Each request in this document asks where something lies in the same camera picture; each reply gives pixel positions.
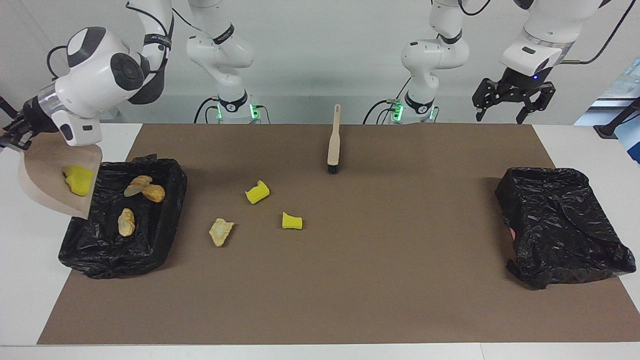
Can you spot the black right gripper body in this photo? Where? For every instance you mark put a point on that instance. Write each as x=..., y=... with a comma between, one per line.
x=36, y=115

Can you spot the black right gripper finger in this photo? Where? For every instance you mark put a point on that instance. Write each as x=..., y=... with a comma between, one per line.
x=12, y=122
x=15, y=140

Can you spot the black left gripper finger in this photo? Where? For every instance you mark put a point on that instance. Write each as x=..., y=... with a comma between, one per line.
x=546, y=95
x=485, y=95

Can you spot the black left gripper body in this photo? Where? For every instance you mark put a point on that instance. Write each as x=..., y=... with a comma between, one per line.
x=520, y=82

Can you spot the beige plastic dustpan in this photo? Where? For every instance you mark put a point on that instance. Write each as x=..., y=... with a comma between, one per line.
x=47, y=190

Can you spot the green and yellow sponge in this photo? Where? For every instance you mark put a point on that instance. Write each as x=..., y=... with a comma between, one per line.
x=79, y=181

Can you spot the pale bread slice piece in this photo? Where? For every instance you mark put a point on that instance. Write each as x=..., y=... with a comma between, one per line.
x=136, y=185

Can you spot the pale rounded bread piece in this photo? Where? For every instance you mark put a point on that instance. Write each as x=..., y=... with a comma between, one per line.
x=126, y=222

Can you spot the golden brown bread roll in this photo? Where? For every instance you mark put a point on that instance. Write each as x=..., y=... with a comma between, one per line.
x=155, y=193

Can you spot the beige hand brush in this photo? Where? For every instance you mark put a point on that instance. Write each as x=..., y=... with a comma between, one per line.
x=334, y=145

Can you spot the pale angular bread chunk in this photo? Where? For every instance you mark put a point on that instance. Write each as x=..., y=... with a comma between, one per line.
x=220, y=232

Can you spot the small yellow sponge piece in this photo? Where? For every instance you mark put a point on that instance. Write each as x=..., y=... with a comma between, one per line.
x=292, y=221

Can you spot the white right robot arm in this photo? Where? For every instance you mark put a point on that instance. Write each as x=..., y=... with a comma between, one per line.
x=95, y=80

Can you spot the black bag bin pink edge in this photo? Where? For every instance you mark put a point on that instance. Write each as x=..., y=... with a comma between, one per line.
x=560, y=230

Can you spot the black bag lined bin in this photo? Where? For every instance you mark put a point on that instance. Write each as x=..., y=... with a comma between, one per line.
x=150, y=240

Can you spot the black stand foot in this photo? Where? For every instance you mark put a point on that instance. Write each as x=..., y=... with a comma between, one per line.
x=5, y=103
x=612, y=129

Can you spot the white power strip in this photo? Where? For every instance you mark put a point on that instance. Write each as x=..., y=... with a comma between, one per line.
x=111, y=114

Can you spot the large notched yellow sponge piece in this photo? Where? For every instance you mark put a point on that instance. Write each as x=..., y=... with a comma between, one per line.
x=257, y=192

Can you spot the brown table mat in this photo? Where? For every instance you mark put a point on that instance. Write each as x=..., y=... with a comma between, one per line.
x=320, y=310

